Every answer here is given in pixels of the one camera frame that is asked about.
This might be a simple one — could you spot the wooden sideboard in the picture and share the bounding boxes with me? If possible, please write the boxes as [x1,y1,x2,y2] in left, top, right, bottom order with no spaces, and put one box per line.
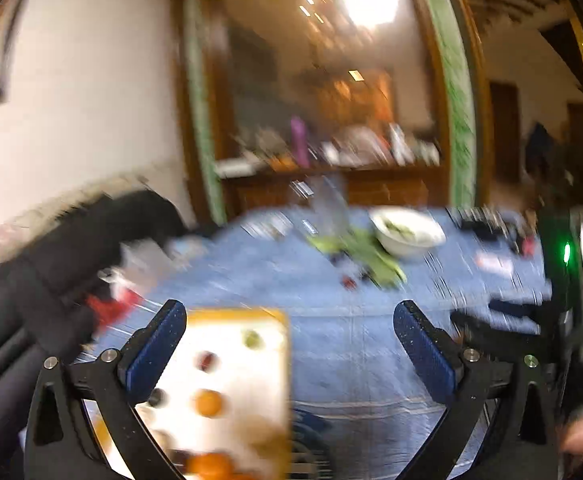
[221,162,450,219]

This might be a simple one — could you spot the white bowl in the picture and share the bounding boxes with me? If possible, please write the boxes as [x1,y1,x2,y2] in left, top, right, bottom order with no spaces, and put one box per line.
[369,206,447,258]

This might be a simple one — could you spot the white paper card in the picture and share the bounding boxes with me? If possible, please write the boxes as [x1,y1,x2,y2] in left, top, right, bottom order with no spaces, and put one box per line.
[475,252,514,278]

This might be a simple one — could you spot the green leaves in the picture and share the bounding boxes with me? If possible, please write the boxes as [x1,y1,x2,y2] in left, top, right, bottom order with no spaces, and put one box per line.
[305,229,406,287]

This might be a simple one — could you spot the purple thermos bottle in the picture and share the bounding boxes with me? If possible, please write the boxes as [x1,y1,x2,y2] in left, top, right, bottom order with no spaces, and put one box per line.
[290,116,311,168]

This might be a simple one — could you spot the red plastic bag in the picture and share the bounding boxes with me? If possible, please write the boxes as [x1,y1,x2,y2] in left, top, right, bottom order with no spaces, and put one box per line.
[86,288,143,328]

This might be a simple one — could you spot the glass pitcher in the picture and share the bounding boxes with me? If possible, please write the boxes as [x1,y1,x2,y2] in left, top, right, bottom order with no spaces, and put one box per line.
[290,174,349,236]

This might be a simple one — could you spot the blue plaid tablecloth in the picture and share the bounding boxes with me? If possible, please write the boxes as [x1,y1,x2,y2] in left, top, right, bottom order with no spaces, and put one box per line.
[81,209,549,479]

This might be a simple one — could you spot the dark purple plum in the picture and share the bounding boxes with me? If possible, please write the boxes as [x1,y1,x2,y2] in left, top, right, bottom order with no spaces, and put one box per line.
[146,388,168,408]

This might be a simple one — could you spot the yellow foam tray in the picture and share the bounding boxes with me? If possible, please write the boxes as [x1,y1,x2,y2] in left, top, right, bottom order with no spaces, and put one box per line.
[83,308,293,480]

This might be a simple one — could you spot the dark red plum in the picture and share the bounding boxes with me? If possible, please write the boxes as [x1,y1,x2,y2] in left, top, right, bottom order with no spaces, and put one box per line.
[196,351,218,373]

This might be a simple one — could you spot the large orange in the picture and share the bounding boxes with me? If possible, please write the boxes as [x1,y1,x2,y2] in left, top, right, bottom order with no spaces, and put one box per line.
[188,452,234,480]

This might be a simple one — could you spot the green grape fruit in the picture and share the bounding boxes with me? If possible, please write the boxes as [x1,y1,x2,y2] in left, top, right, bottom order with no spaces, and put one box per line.
[243,330,264,350]

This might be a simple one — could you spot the black sofa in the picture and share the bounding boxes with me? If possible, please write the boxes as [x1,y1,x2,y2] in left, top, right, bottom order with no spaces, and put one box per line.
[0,188,188,441]

